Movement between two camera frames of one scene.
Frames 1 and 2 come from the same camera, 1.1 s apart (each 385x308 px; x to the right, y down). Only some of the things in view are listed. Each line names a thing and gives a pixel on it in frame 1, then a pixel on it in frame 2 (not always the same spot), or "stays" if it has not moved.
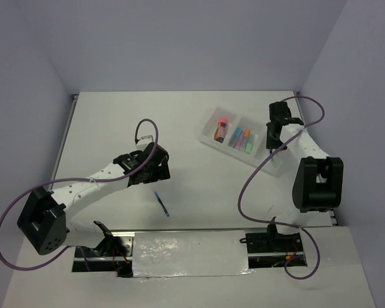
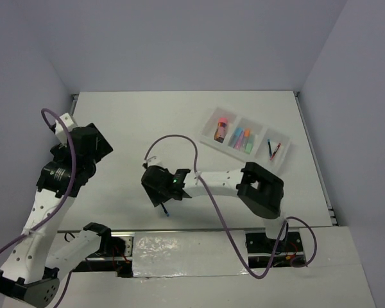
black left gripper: x=161 y=173 -> x=104 y=148
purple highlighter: x=240 y=141 stays
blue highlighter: x=235 y=137 stays
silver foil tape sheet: x=190 y=253 stays
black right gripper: x=271 y=144 -> x=156 y=196
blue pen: x=162 y=204 stays
